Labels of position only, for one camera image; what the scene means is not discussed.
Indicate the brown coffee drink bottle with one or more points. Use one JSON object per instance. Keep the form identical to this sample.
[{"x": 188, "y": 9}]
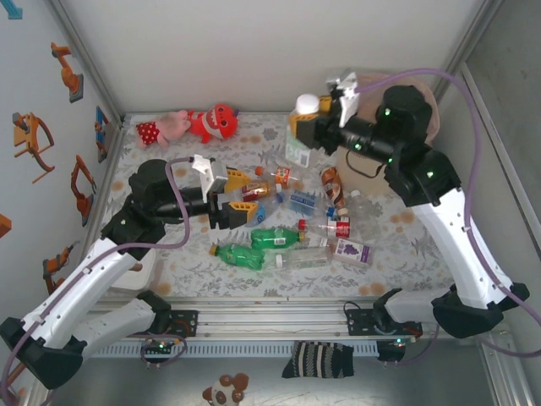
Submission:
[{"x": 330, "y": 182}]

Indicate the clear bottle white cap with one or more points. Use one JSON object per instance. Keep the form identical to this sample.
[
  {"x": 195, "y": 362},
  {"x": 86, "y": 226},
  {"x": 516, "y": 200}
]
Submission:
[
  {"x": 304, "y": 258},
  {"x": 356, "y": 194}
]

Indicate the clear bottle red label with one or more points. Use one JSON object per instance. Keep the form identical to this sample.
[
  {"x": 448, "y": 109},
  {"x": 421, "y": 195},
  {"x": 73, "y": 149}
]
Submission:
[{"x": 338, "y": 226}]

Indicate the purple grape juice carton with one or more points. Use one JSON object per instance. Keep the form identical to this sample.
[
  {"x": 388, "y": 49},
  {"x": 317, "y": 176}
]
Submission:
[{"x": 351, "y": 251}]

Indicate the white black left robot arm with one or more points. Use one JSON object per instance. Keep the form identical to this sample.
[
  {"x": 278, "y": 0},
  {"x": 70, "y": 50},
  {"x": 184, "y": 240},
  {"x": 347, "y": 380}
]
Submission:
[{"x": 84, "y": 275}]

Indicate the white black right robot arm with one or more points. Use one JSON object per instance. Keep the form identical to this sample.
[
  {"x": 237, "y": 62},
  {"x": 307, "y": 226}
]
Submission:
[{"x": 448, "y": 237}]

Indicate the clear bottle blue swirl label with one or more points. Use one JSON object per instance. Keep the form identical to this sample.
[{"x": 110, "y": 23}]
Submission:
[{"x": 262, "y": 213}]

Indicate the crushed green plastic bottle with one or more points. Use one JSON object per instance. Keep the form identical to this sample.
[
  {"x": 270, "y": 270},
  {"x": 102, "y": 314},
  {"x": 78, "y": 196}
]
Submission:
[{"x": 241, "y": 256}]

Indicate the small orange juice container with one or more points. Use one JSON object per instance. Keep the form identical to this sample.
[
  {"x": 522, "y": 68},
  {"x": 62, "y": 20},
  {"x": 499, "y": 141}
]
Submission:
[{"x": 283, "y": 175}]

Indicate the red plush monster toy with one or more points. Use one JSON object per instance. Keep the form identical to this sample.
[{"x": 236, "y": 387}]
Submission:
[{"x": 220, "y": 120}]

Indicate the floral patterned tablecloth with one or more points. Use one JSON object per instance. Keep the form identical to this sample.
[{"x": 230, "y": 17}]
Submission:
[{"x": 211, "y": 279}]

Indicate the pink plush toy dotted dress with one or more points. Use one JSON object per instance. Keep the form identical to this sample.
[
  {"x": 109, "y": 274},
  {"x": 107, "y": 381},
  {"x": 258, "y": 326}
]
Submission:
[{"x": 169, "y": 124}]

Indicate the brown cylindrical stick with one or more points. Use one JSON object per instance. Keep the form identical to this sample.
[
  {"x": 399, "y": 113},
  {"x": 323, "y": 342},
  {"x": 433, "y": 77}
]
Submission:
[{"x": 136, "y": 267}]

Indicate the white plastic box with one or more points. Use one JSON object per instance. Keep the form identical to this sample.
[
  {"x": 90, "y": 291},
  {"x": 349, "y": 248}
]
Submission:
[{"x": 127, "y": 283}]

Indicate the small circuit board green LED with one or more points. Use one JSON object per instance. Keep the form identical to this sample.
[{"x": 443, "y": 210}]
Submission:
[
  {"x": 399, "y": 340},
  {"x": 161, "y": 347}
]

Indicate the black beige striped sock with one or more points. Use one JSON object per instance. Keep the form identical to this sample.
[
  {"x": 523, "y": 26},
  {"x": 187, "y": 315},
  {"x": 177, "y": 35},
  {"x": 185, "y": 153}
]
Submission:
[{"x": 317, "y": 359}]

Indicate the white brown plush dog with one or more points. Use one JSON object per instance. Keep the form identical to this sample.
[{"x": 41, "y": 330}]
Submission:
[{"x": 222, "y": 393}]

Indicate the aluminium side rail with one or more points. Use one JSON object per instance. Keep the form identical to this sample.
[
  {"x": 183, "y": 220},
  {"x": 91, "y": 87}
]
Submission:
[{"x": 118, "y": 135}]

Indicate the aluminium extrusion rail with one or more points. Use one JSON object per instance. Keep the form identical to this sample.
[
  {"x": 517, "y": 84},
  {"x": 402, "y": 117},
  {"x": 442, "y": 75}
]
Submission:
[{"x": 274, "y": 317}]

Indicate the blue orange gantry wall sticker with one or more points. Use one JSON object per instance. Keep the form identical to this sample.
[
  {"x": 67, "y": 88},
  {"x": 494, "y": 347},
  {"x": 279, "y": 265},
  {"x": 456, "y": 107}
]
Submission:
[{"x": 101, "y": 135}]

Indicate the aluminium frame post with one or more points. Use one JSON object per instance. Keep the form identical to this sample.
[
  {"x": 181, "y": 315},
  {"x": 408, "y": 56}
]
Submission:
[
  {"x": 471, "y": 42},
  {"x": 89, "y": 63}
]

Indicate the pale window frame bar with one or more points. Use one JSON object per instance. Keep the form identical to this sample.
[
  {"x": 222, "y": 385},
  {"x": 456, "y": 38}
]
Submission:
[{"x": 507, "y": 169}]

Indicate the orange grey machine wall sticker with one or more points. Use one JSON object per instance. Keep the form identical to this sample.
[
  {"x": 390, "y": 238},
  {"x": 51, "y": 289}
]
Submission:
[{"x": 23, "y": 139}]

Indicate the blue column wall sticker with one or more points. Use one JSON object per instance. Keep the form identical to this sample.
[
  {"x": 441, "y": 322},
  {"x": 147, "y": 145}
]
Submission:
[{"x": 16, "y": 13}]

